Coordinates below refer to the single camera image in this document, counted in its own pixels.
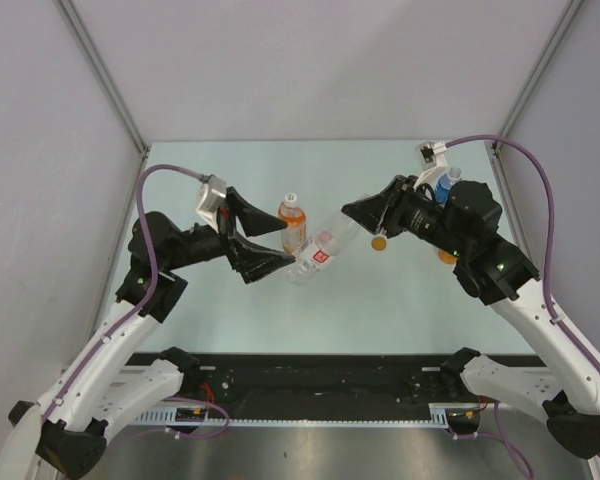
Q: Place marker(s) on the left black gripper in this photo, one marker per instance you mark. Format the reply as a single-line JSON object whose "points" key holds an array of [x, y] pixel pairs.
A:
{"points": [[251, 261]]}

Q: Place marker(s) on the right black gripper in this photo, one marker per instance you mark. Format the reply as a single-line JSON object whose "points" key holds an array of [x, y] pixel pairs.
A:
{"points": [[385, 211]]}

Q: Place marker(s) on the clear water bottle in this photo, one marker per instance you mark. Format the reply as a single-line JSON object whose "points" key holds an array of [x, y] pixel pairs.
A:
{"points": [[322, 247]]}

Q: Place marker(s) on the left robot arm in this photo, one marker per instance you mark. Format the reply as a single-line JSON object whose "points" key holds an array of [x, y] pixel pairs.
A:
{"points": [[71, 425]]}

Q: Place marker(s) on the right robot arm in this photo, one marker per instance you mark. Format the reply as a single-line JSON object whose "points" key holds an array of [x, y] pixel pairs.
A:
{"points": [[502, 277]]}

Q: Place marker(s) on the orange bottle cap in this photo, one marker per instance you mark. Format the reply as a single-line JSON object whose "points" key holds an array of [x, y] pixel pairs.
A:
{"points": [[379, 243]]}

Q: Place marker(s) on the orange drink bottle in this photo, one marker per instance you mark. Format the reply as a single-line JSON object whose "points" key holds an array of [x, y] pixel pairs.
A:
{"points": [[294, 235]]}

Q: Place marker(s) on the blue drink bottle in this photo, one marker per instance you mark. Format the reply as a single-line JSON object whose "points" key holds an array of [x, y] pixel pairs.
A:
{"points": [[445, 183]]}

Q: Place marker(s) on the orange juice bottle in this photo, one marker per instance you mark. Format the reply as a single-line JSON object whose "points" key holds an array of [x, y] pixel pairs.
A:
{"points": [[446, 257]]}

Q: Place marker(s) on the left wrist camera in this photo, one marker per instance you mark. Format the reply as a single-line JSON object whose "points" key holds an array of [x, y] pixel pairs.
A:
{"points": [[211, 196]]}

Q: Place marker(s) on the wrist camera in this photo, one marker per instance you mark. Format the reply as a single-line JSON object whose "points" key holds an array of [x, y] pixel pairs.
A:
{"points": [[211, 196], [433, 160]]}

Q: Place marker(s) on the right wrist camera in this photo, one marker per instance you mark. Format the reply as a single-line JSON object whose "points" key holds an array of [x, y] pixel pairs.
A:
{"points": [[433, 160]]}

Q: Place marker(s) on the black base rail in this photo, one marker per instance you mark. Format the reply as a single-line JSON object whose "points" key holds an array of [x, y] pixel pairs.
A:
{"points": [[329, 388]]}

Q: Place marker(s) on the right aluminium frame post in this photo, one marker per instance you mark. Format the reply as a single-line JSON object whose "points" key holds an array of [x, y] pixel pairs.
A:
{"points": [[541, 66]]}

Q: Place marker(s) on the aluminium frame post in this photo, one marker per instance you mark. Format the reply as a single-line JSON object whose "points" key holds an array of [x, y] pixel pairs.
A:
{"points": [[88, 48], [541, 66]]}

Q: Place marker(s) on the left aluminium frame post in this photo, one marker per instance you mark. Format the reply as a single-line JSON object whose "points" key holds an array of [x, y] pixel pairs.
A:
{"points": [[88, 48]]}

